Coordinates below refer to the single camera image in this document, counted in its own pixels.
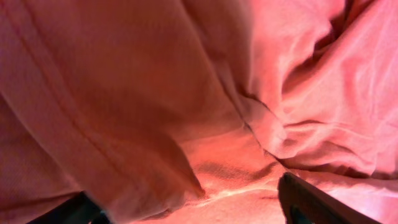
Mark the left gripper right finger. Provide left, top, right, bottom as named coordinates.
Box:
left=277, top=172, right=379, bottom=224

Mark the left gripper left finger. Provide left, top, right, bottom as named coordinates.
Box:
left=28, top=192, right=111, bottom=224

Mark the coral red t-shirt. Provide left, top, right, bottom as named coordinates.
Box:
left=1, top=0, right=397, bottom=223

